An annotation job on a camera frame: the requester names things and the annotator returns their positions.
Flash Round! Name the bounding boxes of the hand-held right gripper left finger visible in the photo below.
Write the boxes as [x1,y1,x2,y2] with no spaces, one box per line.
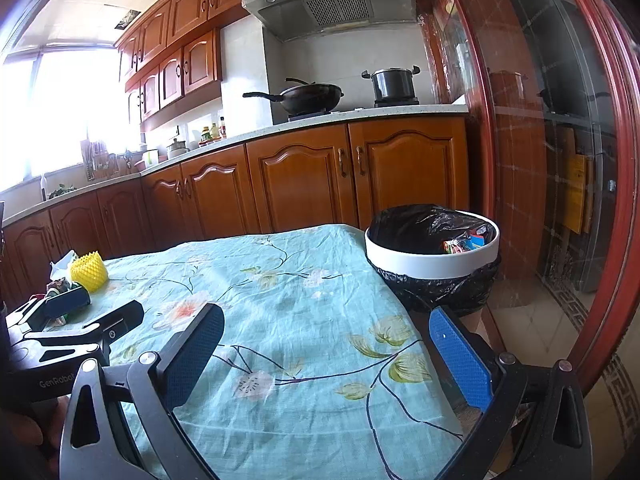
[59,302,226,480]

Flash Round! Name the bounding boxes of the ceiling vent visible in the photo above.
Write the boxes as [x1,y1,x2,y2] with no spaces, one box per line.
[114,9,142,31]

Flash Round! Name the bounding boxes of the wooden lower kitchen cabinets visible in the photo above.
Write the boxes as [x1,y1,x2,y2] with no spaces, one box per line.
[0,115,471,301]

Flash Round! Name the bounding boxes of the black trash bag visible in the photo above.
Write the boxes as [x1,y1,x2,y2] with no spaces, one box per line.
[367,204,501,317]

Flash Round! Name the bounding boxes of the kitchen window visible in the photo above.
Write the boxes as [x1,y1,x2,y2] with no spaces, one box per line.
[0,45,132,192]

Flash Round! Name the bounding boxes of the red framed glass sliding door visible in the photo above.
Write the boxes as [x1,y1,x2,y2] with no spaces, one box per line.
[415,0,640,396]

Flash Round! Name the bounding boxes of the white kitchen countertop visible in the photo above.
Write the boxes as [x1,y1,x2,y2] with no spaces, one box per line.
[0,104,469,226]

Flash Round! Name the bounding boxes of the wooden upper kitchen cabinets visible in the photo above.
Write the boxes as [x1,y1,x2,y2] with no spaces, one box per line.
[114,0,418,133]

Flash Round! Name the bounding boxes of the yellow wooden board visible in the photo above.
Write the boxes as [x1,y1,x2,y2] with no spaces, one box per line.
[562,125,596,233]

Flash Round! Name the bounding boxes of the black cooking pot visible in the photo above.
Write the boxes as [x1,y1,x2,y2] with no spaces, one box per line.
[362,66,421,103]

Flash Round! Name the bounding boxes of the white trash bin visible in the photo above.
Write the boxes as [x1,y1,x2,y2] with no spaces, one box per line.
[365,207,501,281]

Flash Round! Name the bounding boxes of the floral light blue tablecloth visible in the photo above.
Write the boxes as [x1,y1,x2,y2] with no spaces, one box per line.
[50,224,466,480]

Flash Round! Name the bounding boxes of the steel range hood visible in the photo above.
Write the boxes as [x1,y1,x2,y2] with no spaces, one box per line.
[241,0,418,43]

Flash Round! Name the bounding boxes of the white crumpled tissue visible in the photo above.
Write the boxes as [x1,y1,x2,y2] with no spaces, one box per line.
[49,249,81,281]

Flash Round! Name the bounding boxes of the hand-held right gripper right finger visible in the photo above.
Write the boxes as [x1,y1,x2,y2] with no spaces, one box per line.
[429,305,593,480]

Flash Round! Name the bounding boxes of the utensil holder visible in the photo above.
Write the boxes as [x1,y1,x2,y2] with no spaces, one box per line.
[80,137,121,181]

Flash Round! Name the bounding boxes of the green snack packet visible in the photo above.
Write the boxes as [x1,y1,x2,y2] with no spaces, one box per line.
[46,279,88,328]

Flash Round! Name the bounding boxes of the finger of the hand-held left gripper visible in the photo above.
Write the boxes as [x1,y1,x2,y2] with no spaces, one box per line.
[5,286,92,333]
[25,300,146,350]

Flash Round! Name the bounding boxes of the person's left hand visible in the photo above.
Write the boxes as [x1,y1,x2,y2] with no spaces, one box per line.
[0,407,51,480]

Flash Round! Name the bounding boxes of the yellow foam fruit net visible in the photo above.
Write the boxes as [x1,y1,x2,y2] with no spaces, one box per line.
[70,251,109,293]

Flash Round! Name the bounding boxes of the black wok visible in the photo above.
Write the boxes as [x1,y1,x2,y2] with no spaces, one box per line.
[242,78,345,115]

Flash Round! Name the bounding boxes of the wooden kitchen cabinets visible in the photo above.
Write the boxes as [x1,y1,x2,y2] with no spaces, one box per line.
[114,0,418,133]
[0,115,471,301]

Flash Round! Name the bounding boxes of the black gas stove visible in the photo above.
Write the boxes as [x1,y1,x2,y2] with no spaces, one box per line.
[287,100,421,122]

